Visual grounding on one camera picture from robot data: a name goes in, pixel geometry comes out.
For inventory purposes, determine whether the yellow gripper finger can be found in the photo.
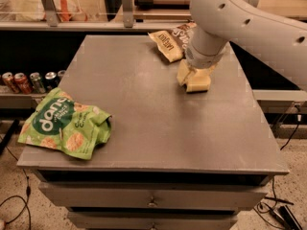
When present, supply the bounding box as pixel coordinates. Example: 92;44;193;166
186;66;215;93
177;59;194;86

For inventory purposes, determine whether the yellow sponge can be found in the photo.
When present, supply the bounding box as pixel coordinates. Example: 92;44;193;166
177;59;211;93

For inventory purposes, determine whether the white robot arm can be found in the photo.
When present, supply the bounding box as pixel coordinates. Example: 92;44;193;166
185;0;307;90

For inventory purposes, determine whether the brown chip bag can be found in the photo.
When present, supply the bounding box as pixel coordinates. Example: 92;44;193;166
149;22;196;62

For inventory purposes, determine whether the green rice chip bag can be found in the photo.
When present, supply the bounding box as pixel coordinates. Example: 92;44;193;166
18;87;111;160

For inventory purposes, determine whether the orange white plastic bag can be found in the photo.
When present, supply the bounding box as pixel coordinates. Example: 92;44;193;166
14;0;96;22

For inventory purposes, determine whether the silver soda can partly hidden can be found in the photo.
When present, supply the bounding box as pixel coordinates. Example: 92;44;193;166
58;70;66;80

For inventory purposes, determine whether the metal drawer knob upper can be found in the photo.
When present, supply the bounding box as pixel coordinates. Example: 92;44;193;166
147;196;157;208

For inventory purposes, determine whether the dark soda can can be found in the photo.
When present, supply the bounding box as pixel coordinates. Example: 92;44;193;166
45;72;59;90

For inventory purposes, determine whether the green soda can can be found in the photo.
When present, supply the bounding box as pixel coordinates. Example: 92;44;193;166
30;72;46;94

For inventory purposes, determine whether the red soda can right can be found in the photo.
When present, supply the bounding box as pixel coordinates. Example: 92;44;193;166
14;73;33;94

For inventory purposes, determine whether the red soda can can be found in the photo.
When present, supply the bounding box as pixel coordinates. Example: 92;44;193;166
14;73;33;94
2;72;20;94

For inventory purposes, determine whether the grey cabinet top drawer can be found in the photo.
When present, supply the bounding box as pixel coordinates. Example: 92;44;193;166
39;182;267;211

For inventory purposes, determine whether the grey cabinet drawer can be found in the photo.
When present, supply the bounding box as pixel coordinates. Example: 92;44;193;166
39;182;267;211
68;212;237;230

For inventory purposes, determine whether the red soda can left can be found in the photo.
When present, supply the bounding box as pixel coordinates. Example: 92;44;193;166
2;72;20;94

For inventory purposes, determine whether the metal bracket middle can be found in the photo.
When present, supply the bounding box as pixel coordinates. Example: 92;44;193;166
122;0;134;28

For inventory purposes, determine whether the metal bracket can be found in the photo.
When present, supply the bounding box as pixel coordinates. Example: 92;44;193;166
41;0;59;27
122;0;134;28

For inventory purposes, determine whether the black cable right side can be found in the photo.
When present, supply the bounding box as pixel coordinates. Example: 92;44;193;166
279;112;303;151

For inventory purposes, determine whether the black power adapter with cables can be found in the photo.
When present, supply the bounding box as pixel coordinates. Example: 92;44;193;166
253;202;303;230

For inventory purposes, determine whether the metal bracket left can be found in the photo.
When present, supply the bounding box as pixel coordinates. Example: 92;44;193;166
41;0;59;27

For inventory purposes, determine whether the black cable left floor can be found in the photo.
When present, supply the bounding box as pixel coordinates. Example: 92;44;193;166
0;146;33;230

